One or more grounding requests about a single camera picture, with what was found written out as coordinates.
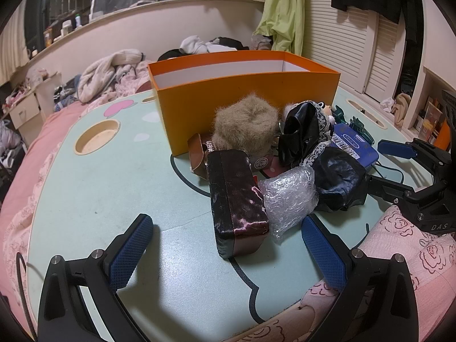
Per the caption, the pink floral blanket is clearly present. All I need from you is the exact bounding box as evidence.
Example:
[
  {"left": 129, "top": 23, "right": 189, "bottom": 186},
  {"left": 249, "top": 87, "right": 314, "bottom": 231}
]
[{"left": 233, "top": 205, "right": 455, "bottom": 341}]

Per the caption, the white clothes pile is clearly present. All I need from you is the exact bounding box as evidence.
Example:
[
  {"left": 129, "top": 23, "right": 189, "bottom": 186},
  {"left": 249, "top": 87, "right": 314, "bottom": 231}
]
[{"left": 179, "top": 36, "right": 237, "bottom": 55}]

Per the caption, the blue tin box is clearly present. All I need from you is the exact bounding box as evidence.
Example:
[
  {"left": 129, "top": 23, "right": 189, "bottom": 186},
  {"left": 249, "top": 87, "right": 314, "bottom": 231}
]
[{"left": 331, "top": 124, "right": 379, "bottom": 171}]

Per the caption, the lime green hanging garment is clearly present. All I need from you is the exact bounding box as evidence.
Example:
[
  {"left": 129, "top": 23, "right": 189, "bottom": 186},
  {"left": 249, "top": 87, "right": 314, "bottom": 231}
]
[{"left": 254, "top": 0, "right": 305, "bottom": 56}]

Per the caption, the orange cardboard box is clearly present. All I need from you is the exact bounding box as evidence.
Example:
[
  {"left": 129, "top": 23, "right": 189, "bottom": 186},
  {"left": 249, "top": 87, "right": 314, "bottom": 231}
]
[{"left": 148, "top": 50, "right": 340, "bottom": 156}]

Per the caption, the black lace garment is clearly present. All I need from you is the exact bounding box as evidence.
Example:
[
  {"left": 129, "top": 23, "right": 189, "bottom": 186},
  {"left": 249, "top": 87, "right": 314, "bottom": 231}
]
[{"left": 278, "top": 100, "right": 335, "bottom": 168}]

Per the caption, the brown card box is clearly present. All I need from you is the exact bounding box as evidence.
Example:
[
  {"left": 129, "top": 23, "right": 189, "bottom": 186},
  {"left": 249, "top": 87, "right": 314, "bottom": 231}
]
[{"left": 187, "top": 132, "right": 274, "bottom": 179}]

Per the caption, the dark glossy rectangular box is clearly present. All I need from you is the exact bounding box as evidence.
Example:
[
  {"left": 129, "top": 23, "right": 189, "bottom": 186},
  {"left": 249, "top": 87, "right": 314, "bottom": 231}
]
[{"left": 207, "top": 150, "right": 270, "bottom": 259}]

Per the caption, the brown fluffy pompom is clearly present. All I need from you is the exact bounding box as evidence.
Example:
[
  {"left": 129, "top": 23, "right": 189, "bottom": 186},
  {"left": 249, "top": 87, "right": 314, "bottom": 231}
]
[{"left": 211, "top": 93, "right": 278, "bottom": 157}]

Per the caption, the clear bubble wrap bundle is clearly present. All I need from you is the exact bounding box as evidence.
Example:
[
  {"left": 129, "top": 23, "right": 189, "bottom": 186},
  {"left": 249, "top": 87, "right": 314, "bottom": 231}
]
[{"left": 259, "top": 166, "right": 318, "bottom": 243}]

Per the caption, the green hair clip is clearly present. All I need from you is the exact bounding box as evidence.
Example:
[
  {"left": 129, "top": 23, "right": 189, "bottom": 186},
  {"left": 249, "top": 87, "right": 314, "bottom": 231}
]
[{"left": 331, "top": 106, "right": 374, "bottom": 145}]

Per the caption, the cream knit sweater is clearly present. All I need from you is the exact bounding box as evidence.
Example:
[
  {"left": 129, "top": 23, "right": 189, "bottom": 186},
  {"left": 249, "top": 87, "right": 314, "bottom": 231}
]
[{"left": 77, "top": 49, "right": 144, "bottom": 103}]

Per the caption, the white fluffy pompom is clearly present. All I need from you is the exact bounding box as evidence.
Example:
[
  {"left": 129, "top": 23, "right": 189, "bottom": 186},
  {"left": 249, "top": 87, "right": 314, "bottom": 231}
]
[{"left": 282, "top": 102, "right": 335, "bottom": 125}]

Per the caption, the white drawer cabinet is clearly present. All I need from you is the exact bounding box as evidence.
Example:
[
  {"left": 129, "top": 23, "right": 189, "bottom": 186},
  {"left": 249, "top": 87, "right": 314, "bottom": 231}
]
[{"left": 9, "top": 72, "right": 62, "bottom": 146}]

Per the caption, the black hanging garment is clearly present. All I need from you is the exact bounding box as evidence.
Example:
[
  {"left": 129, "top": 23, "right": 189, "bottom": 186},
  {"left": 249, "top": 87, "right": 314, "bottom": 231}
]
[{"left": 331, "top": 0, "right": 424, "bottom": 91}]

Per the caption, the black cable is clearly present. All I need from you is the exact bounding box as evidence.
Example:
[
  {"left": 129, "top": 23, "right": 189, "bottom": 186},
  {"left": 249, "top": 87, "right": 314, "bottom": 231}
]
[{"left": 370, "top": 161, "right": 408, "bottom": 186}]

